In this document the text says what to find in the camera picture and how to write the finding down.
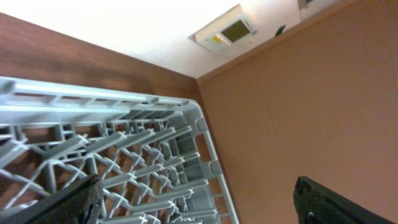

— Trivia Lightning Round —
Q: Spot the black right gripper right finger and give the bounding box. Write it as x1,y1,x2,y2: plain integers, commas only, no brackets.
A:
293,176,394,224

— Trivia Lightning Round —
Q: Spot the wall thermostat panel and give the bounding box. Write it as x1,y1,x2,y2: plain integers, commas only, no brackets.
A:
193,4,258,54

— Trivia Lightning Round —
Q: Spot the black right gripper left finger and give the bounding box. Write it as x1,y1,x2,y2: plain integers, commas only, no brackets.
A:
1,174,103,224

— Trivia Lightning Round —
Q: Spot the grey dishwasher rack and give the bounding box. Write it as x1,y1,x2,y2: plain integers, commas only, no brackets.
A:
1,77,238,223

